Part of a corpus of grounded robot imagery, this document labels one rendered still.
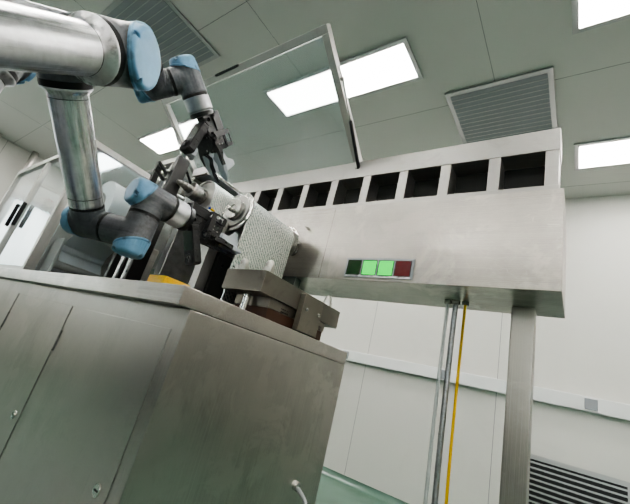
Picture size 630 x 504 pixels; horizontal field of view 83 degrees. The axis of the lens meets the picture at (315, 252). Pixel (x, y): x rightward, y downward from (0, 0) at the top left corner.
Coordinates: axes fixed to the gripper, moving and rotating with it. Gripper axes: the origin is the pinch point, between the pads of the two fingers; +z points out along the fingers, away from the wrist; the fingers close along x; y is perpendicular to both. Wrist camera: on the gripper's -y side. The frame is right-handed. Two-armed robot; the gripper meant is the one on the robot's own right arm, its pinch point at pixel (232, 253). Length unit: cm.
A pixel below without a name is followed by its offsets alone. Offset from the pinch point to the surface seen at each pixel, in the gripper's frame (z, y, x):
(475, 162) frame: 35, 48, -60
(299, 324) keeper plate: 13.9, -16.3, -22.1
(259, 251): 10.0, 5.2, -0.4
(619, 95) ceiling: 151, 171, -106
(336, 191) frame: 34, 43, -7
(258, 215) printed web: 4.6, 16.1, -0.4
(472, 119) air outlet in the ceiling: 144, 169, -25
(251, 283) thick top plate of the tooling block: -3.1, -10.2, -15.9
